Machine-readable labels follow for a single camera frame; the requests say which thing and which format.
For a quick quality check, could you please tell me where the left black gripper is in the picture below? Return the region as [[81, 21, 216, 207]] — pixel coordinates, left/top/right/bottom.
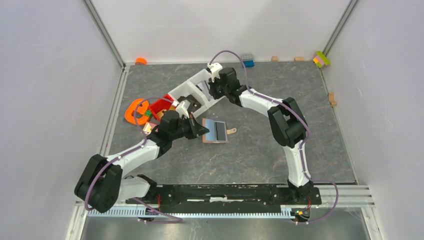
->
[[170, 113, 209, 141]]

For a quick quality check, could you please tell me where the tan leather card holder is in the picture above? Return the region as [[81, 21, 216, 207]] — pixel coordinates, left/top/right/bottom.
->
[[202, 118, 237, 144]]

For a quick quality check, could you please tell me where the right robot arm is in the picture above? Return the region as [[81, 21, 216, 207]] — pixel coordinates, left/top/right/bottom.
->
[[206, 65, 314, 204]]

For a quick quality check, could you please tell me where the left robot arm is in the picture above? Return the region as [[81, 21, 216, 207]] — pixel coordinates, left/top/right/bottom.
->
[[74, 110, 209, 213]]

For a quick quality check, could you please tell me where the pink square card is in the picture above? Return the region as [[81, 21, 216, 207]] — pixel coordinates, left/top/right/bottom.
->
[[142, 122, 157, 135]]

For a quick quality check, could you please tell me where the white far plastic bin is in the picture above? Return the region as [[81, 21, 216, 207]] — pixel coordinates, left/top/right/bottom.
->
[[186, 69, 223, 107]]

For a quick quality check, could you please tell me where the white plastic bin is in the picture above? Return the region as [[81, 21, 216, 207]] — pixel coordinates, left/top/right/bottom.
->
[[167, 80, 216, 118], [186, 69, 223, 107]]

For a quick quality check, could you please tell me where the black wallet in bin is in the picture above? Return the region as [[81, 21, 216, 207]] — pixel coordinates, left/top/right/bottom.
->
[[177, 94, 203, 113]]

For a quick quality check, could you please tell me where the blue grey toy block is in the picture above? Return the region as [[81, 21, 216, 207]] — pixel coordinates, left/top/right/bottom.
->
[[241, 53, 255, 68]]

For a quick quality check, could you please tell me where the white middle plastic bin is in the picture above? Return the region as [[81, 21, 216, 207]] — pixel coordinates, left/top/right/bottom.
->
[[167, 80, 216, 118]]

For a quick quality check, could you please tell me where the red plastic bin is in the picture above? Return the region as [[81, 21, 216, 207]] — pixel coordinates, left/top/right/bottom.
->
[[147, 94, 174, 120]]

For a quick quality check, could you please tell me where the small green block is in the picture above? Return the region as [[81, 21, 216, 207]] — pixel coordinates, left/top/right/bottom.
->
[[144, 110, 152, 118]]

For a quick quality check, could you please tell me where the orange tape dispenser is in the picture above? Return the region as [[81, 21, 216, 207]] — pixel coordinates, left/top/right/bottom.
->
[[124, 98, 153, 126]]

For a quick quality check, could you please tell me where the flat tan wooden block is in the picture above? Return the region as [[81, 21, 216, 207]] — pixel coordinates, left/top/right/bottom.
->
[[293, 56, 305, 62]]

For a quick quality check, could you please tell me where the orange round cap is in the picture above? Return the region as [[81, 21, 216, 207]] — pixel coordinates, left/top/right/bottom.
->
[[134, 57, 147, 65]]

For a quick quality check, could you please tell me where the green pink toy block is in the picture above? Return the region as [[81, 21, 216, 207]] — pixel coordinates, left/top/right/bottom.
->
[[312, 51, 331, 69]]

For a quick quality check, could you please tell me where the curved wooden piece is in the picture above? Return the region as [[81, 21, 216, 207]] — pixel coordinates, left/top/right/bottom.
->
[[328, 92, 337, 108]]

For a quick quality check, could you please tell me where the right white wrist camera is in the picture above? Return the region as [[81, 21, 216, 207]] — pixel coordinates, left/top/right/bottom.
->
[[206, 62, 223, 82]]

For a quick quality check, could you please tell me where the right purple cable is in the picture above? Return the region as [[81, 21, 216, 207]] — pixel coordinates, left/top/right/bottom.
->
[[208, 50, 339, 225]]

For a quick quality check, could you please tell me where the purple cable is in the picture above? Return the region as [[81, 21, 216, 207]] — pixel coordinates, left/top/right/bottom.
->
[[84, 96, 184, 224], [208, 50, 339, 225]]

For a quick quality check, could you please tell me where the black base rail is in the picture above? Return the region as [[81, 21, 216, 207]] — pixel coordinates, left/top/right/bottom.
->
[[141, 184, 322, 214]]

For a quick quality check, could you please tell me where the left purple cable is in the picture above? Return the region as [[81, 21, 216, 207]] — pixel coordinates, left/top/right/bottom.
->
[[84, 96, 184, 224]]

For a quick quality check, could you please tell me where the light blue cable comb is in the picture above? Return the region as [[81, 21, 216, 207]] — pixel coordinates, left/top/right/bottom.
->
[[87, 205, 308, 221]]

